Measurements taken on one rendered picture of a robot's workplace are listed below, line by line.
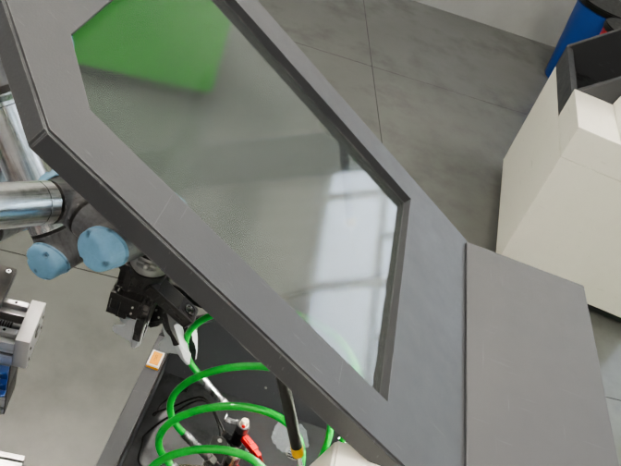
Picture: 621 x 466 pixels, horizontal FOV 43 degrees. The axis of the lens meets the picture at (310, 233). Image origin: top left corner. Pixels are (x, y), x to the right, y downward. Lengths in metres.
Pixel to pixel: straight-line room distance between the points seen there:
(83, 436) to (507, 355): 1.84
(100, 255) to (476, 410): 0.67
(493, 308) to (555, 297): 0.19
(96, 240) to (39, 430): 1.73
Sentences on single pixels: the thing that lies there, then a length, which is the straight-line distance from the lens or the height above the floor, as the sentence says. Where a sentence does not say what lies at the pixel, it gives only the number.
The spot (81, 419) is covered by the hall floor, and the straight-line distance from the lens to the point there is 3.04.
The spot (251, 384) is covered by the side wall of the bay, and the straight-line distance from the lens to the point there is 2.07.
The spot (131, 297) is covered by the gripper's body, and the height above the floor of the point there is 1.36.
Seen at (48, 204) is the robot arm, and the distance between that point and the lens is 1.36.
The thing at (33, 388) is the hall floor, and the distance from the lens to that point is 3.10.
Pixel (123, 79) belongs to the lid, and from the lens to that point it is 1.13.
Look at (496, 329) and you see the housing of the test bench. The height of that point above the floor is 1.50.
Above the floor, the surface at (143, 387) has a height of 0.95.
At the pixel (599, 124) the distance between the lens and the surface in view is 4.27.
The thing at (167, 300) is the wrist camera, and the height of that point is 1.37.
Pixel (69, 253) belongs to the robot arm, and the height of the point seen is 1.36.
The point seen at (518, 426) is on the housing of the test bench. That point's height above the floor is 1.50.
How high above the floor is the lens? 2.40
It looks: 35 degrees down
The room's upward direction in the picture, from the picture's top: 22 degrees clockwise
